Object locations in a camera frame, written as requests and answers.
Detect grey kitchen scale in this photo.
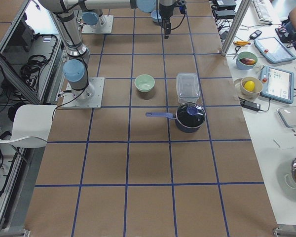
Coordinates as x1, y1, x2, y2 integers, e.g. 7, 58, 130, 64
277, 106, 296, 128

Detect yellow lemon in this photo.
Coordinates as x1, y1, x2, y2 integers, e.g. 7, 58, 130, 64
243, 80, 255, 92

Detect black remote device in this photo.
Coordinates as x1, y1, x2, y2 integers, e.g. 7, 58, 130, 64
249, 30, 261, 40

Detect aluminium frame post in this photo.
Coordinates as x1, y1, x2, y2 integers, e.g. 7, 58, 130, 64
221, 0, 251, 56

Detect orange handled tool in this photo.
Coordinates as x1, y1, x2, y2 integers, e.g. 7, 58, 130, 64
233, 40, 251, 46

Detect green bowl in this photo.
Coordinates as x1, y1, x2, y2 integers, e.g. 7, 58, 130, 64
134, 74, 155, 93

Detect far teach pendant tablet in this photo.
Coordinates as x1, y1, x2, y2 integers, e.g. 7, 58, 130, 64
254, 37, 296, 64

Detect beige bowl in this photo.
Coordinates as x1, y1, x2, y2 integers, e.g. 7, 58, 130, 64
240, 77, 263, 98

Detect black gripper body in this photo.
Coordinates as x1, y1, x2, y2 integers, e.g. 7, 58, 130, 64
159, 0, 174, 20

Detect white keyboard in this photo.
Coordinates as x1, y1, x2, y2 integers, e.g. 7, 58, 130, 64
251, 0, 273, 24

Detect scissors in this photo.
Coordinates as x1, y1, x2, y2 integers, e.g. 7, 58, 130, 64
233, 45, 241, 59

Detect near teach pendant tablet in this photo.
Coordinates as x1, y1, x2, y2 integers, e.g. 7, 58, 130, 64
260, 66, 295, 104

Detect blue bowl with fruit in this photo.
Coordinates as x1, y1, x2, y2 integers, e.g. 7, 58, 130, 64
236, 51, 258, 70

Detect black power adapter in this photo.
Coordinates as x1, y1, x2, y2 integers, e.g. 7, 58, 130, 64
240, 100, 260, 112

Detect teach pendant tablet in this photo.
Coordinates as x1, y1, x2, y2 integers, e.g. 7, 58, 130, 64
260, 66, 295, 104
254, 37, 296, 64

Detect blue saucepan with lid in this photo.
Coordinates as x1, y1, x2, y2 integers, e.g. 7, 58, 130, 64
146, 102, 206, 133

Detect clear plastic container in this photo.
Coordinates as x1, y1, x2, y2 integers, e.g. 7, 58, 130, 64
176, 73, 200, 104

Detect white chair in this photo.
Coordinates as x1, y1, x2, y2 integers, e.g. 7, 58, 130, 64
0, 104, 56, 148

